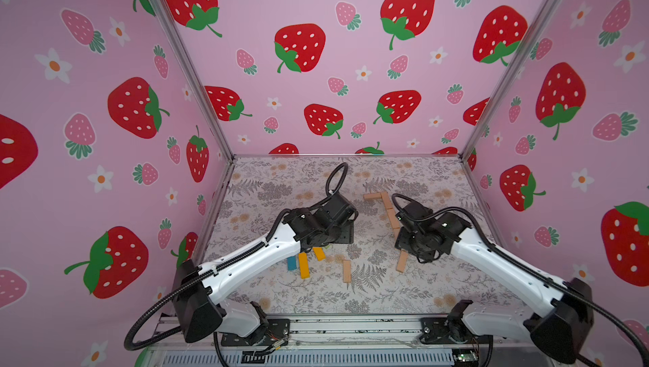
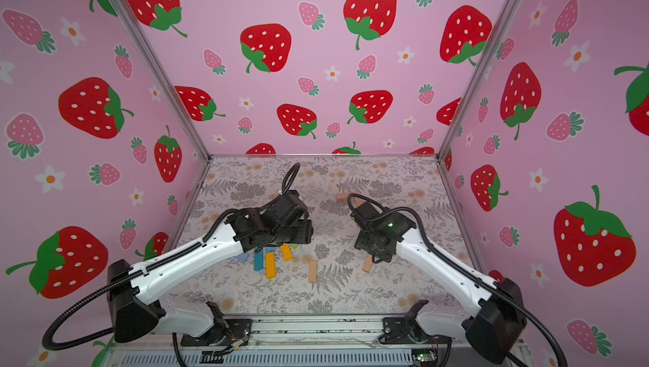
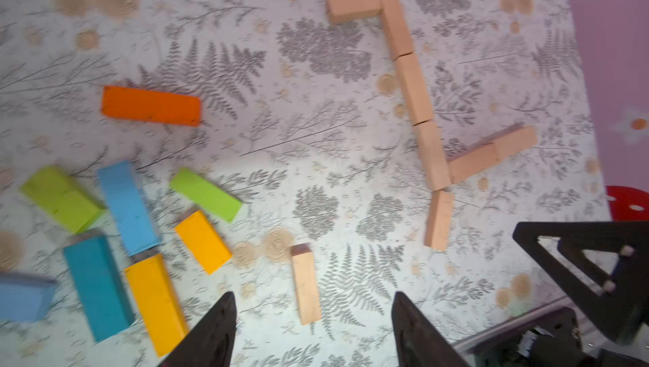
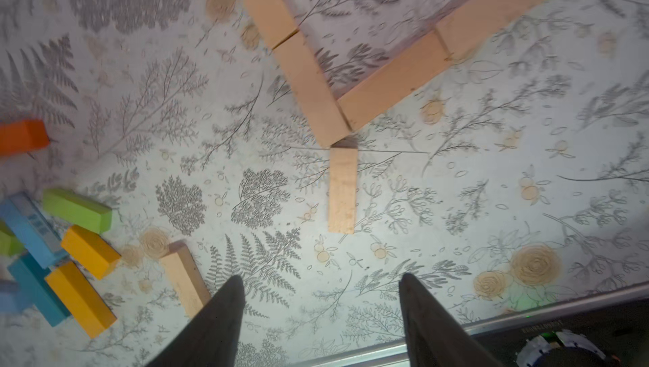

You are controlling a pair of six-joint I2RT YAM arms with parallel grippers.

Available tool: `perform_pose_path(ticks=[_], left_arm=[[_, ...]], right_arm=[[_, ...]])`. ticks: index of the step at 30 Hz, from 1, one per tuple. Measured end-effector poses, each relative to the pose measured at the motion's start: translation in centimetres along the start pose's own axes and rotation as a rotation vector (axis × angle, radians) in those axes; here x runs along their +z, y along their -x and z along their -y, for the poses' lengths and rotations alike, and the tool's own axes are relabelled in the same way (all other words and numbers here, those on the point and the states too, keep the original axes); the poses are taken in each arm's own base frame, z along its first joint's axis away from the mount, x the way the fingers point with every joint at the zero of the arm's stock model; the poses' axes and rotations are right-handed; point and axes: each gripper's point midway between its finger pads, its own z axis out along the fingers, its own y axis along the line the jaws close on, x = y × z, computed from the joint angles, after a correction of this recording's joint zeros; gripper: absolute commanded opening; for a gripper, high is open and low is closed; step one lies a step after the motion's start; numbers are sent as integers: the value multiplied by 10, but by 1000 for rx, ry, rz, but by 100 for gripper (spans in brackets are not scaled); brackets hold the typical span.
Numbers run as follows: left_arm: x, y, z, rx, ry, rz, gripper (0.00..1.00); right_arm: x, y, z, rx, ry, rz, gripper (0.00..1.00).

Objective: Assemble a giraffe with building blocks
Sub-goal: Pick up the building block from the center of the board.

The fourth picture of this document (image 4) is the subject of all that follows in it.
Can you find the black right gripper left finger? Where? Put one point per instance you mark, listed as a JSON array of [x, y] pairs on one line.
[[211, 338]]

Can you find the natural wooden block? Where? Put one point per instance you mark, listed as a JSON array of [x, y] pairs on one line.
[[343, 190], [273, 19], [311, 90], [476, 20], [183, 273], [409, 71]]

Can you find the orange wooden block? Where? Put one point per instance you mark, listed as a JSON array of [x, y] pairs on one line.
[[23, 136]]

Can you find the green wooden block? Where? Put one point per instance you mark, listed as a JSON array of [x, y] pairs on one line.
[[77, 210], [9, 243]]

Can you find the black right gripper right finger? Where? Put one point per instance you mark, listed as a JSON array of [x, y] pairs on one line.
[[432, 335]]

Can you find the teal wooden block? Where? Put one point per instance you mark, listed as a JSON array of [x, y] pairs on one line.
[[31, 278]]

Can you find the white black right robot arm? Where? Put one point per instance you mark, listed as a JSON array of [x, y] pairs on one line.
[[608, 329]]

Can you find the light blue wooden block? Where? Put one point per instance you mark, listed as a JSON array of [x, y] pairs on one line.
[[26, 221]]

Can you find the long yellow wooden block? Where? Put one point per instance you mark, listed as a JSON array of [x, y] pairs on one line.
[[80, 298]]

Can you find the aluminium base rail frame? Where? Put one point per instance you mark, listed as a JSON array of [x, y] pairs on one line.
[[608, 329]]

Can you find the short yellow wooden block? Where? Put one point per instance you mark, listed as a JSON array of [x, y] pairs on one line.
[[91, 251]]

